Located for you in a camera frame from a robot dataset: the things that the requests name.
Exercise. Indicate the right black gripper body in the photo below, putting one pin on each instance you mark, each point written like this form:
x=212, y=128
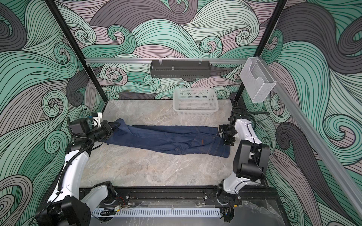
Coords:
x=227, y=134

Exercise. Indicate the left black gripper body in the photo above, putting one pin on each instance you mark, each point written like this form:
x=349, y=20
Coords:
x=103, y=132

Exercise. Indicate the dark blue denim trousers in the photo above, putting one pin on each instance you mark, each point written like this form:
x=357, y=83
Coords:
x=176, y=140

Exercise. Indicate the white perforated plastic basket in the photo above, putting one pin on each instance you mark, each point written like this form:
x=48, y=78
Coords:
x=195, y=102

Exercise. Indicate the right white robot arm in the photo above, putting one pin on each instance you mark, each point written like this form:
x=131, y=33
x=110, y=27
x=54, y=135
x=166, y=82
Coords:
x=250, y=162

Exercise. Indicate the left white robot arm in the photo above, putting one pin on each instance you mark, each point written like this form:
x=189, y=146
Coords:
x=65, y=207

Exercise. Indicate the black perforated metal tray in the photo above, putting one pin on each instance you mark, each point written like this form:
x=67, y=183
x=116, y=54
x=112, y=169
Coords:
x=180, y=69

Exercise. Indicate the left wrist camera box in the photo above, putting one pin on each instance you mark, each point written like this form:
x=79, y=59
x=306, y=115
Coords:
x=85, y=125

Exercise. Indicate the clear plastic wall bin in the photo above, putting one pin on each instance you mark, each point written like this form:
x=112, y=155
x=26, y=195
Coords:
x=257, y=79

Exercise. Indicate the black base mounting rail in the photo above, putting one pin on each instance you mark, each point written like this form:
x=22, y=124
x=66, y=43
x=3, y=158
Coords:
x=200, y=195

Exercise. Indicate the white slotted cable duct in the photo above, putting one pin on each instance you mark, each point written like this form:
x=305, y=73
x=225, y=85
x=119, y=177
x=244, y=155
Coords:
x=162, y=212

